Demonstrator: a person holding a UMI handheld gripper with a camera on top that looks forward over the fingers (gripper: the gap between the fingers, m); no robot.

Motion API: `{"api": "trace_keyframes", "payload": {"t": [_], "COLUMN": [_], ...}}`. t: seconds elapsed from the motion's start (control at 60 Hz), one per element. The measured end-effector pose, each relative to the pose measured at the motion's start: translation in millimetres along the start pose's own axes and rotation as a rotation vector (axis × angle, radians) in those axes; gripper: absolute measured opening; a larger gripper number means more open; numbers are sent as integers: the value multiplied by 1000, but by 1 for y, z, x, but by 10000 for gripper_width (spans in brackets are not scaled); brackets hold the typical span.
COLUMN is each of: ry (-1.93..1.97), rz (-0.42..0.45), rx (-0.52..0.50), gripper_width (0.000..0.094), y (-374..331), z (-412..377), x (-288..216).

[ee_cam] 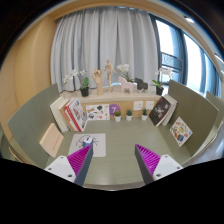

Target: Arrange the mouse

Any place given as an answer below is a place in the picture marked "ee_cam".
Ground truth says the white sticker sheet card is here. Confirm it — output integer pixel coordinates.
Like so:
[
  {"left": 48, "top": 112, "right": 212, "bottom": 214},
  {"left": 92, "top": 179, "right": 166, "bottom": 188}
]
[{"left": 85, "top": 103, "right": 111, "bottom": 121}]

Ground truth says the dark wooden horse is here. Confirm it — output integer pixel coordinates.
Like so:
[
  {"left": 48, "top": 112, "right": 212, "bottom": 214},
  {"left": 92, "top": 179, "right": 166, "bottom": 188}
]
[{"left": 134, "top": 77, "right": 149, "bottom": 93}]

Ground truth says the black cover book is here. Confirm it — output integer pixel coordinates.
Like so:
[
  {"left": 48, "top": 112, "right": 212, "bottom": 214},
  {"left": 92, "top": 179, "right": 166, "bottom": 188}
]
[{"left": 148, "top": 95, "right": 173, "bottom": 127}]

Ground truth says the white wall socket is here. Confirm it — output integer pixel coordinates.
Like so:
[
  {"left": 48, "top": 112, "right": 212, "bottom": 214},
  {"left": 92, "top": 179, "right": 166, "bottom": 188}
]
[
  {"left": 133, "top": 100, "right": 144, "bottom": 111},
  {"left": 145, "top": 100, "right": 155, "bottom": 111}
]

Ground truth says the green felt desk divider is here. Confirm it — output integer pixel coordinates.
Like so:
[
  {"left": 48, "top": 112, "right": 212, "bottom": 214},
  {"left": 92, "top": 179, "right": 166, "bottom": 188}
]
[
  {"left": 167, "top": 79, "right": 219, "bottom": 157},
  {"left": 7, "top": 83, "right": 61, "bottom": 169}
]

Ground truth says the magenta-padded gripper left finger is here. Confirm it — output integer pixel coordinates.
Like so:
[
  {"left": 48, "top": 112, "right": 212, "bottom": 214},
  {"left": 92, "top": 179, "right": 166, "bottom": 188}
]
[{"left": 43, "top": 143, "right": 94, "bottom": 187}]

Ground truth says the window with dark frame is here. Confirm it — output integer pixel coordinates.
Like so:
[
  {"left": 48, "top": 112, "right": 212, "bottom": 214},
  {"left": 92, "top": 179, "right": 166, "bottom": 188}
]
[{"left": 151, "top": 14, "right": 223, "bottom": 99}]

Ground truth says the grey curtain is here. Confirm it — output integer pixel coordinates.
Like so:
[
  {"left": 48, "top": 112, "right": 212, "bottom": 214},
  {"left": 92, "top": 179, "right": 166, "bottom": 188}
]
[{"left": 49, "top": 6, "right": 161, "bottom": 94}]

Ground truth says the purple round number sign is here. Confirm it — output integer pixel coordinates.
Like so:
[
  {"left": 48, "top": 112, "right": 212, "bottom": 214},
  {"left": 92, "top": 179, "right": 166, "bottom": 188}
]
[{"left": 108, "top": 103, "right": 122, "bottom": 117}]

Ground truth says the red-spined photo cover magazine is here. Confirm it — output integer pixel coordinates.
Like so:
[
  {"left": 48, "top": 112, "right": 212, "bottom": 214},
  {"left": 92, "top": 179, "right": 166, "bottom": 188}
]
[{"left": 64, "top": 97, "right": 89, "bottom": 133}]

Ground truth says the beige booklet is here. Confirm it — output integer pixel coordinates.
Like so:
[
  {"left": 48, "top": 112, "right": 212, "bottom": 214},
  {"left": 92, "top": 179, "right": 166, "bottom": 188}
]
[{"left": 38, "top": 122, "right": 65, "bottom": 158}]

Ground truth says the white orchid in black pot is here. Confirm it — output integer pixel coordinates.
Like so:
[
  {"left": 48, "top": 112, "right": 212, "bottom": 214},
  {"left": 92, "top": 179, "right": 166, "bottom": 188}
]
[
  {"left": 151, "top": 67, "right": 174, "bottom": 96},
  {"left": 116, "top": 63, "right": 133, "bottom": 84},
  {"left": 62, "top": 68, "right": 90, "bottom": 98}
]

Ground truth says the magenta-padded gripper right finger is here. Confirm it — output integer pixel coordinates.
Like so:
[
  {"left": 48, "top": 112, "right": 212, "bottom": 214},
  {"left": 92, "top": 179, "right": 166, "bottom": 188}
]
[{"left": 134, "top": 144, "right": 184, "bottom": 186}]

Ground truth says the tan book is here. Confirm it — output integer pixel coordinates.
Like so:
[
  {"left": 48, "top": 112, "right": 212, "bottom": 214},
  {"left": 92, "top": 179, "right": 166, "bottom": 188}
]
[{"left": 58, "top": 99, "right": 76, "bottom": 133}]

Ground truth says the colourful food sticker card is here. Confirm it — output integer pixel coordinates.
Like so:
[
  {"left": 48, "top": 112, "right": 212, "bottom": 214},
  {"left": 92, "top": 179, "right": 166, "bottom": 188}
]
[{"left": 169, "top": 116, "right": 194, "bottom": 148}]

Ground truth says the wooden hand model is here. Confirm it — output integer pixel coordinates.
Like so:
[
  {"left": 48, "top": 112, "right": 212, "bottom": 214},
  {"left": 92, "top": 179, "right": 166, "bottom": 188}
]
[{"left": 91, "top": 68, "right": 104, "bottom": 97}]

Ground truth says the wooden shelf ledge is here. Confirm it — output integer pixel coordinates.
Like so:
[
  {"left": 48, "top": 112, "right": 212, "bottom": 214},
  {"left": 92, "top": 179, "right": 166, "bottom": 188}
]
[{"left": 59, "top": 87, "right": 171, "bottom": 119}]

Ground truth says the pink wooden horse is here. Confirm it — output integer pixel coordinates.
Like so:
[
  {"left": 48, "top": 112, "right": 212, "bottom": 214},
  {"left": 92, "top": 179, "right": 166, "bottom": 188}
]
[{"left": 117, "top": 76, "right": 135, "bottom": 94}]

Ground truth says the wooden artist mannequin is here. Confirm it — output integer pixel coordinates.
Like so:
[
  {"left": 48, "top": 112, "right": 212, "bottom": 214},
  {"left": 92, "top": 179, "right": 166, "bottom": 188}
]
[{"left": 104, "top": 59, "right": 118, "bottom": 93}]

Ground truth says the small succulent in white pot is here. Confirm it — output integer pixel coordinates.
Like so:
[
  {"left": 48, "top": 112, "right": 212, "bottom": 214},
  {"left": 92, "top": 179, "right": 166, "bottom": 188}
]
[
  {"left": 113, "top": 109, "right": 122, "bottom": 123},
  {"left": 125, "top": 109, "right": 134, "bottom": 122},
  {"left": 141, "top": 108, "right": 149, "bottom": 121}
]

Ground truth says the white mouse pad with drawing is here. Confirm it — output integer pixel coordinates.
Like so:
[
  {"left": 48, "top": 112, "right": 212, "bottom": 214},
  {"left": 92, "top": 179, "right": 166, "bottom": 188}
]
[{"left": 67, "top": 132, "right": 107, "bottom": 158}]

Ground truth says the white thick book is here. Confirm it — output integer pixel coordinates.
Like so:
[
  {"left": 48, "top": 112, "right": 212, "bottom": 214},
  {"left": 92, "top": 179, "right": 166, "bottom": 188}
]
[{"left": 161, "top": 93, "right": 179, "bottom": 127}]

